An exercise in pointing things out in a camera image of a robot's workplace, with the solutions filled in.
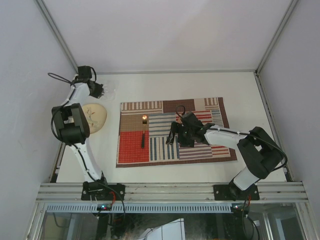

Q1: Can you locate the dark handled fork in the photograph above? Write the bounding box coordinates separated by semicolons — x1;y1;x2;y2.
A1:
141;115;148;149

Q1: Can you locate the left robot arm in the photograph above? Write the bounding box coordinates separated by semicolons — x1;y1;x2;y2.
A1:
47;65;110;200

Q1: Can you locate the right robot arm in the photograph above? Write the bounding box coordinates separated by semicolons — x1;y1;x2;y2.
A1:
165;112;288;201

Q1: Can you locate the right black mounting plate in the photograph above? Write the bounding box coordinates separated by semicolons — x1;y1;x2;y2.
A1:
213;184;260;201

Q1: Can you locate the clear glass cup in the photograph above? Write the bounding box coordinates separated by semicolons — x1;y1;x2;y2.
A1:
101;80;116;101

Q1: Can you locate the round wooden plate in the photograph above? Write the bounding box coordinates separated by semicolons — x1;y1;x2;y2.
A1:
82;103;108;134

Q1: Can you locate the aluminium front rail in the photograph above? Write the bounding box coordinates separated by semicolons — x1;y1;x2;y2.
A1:
36;182;308;203

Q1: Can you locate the black mounting plate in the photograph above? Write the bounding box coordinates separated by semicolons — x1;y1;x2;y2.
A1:
213;184;260;201
81;181;126;201

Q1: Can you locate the patchwork striped placemat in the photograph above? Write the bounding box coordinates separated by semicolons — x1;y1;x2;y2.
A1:
116;97;237;168

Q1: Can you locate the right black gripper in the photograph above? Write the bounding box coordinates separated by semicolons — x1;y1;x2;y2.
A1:
166;121;194;148

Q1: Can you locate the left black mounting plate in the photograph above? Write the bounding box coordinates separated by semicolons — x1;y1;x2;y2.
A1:
81;181;126;201

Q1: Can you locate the perforated blue cable tray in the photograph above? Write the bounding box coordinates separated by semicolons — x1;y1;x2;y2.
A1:
46;203;233;214

